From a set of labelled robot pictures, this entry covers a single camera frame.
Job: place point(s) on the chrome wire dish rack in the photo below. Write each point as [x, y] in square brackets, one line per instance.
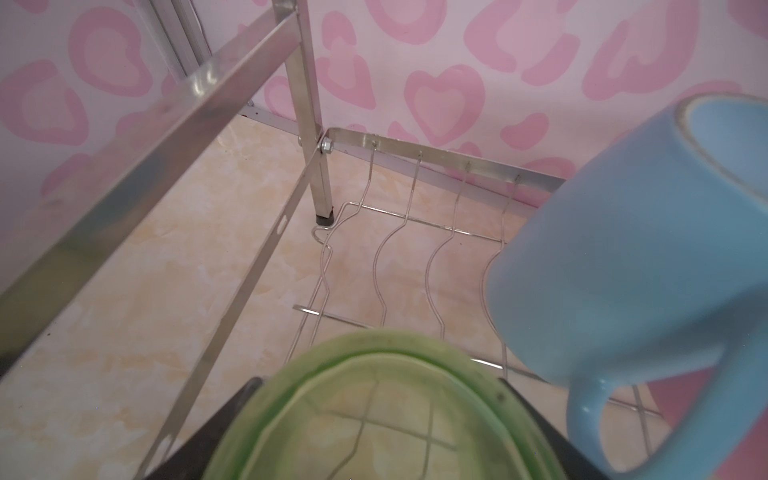
[89, 396]

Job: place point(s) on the green plastic cup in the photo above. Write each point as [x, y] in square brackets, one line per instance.
[384, 404]

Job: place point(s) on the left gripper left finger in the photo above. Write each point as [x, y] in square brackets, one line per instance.
[192, 458]

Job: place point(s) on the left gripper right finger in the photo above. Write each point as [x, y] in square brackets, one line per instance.
[574, 463]

